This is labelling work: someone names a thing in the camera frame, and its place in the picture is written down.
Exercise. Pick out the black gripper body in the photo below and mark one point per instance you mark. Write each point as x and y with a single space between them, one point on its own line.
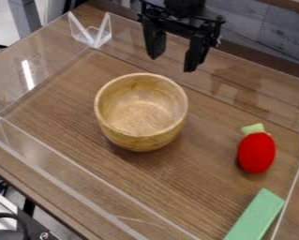
185 16

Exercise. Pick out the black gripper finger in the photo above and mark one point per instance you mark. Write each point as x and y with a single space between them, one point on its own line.
198 50
155 38

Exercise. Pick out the red plush fruit green top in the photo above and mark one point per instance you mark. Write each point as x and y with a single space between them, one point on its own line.
255 149

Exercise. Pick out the wooden bowl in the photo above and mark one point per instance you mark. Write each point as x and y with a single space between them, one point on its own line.
140 109

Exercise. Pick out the green rectangular block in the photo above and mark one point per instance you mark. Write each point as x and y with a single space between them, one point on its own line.
256 218

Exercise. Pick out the black device bottom left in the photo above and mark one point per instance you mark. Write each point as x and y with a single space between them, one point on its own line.
26 230

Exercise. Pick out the clear acrylic corner bracket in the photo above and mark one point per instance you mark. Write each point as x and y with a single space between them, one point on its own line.
92 36

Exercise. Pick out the grey post top left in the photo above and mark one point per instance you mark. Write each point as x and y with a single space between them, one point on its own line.
25 16

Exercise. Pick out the clear acrylic enclosure wall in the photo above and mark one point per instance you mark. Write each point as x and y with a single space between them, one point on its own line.
181 192

